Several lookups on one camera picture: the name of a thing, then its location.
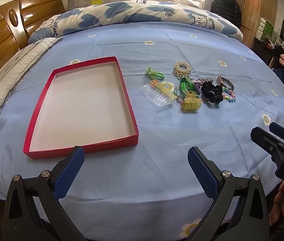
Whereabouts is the colourful bead bracelet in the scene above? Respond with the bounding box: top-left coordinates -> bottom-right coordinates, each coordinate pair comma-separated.
221,87 -> 237,103

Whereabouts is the pastel link chain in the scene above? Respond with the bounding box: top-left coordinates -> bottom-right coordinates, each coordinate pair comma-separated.
173,85 -> 186,104

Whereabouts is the black jacket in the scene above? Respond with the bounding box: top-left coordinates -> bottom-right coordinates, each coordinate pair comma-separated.
210,0 -> 243,31

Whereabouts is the grey striped pillow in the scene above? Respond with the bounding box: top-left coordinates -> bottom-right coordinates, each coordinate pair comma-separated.
0,37 -> 64,141

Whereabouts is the blue floral bed sheet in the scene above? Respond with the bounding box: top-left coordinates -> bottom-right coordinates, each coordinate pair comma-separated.
0,21 -> 284,241

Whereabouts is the clear hair comb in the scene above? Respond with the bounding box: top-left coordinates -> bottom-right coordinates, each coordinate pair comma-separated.
139,80 -> 177,110

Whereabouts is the green bag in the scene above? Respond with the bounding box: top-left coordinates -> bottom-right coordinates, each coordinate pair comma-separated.
258,17 -> 275,43

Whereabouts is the green chain bracelet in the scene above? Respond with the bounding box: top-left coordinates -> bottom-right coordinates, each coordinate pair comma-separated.
179,78 -> 194,94

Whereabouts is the dark cabinet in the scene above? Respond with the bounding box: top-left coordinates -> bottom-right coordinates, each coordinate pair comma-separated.
253,37 -> 284,98

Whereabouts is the wooden wardrobe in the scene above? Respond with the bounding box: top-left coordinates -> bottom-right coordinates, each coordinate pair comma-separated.
233,0 -> 283,51

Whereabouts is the purple chain bracelet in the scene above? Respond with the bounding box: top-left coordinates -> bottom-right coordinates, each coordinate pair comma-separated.
192,79 -> 204,92

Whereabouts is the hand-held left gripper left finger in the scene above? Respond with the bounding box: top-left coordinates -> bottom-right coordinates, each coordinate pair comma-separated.
3,146 -> 92,241

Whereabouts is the pearl scrunchie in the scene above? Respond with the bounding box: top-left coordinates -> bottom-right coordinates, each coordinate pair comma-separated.
174,61 -> 192,75

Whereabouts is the yellow claw hair clip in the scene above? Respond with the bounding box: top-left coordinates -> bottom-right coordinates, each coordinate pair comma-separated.
181,92 -> 203,113

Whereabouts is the bangle wristwatch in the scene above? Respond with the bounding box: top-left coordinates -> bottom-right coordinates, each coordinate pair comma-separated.
216,75 -> 235,91

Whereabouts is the blue heart print quilt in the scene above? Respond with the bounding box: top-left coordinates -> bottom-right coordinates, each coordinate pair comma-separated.
28,0 -> 244,42

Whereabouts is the red shallow box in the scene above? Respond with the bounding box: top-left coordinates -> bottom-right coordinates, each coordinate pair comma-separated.
23,56 -> 139,160

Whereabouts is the black scrunchie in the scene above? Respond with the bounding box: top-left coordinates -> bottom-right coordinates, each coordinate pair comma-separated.
201,80 -> 224,104

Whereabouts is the green bow hair clip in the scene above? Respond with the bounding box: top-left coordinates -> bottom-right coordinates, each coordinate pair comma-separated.
145,66 -> 165,79

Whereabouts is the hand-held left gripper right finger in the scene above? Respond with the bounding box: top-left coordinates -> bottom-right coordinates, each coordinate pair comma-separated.
187,146 -> 270,241

